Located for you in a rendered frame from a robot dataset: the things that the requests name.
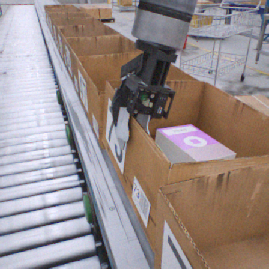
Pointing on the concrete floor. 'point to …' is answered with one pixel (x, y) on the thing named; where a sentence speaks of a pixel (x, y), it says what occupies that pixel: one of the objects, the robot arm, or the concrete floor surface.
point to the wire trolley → (221, 39)
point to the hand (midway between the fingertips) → (125, 142)
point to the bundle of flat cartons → (257, 102)
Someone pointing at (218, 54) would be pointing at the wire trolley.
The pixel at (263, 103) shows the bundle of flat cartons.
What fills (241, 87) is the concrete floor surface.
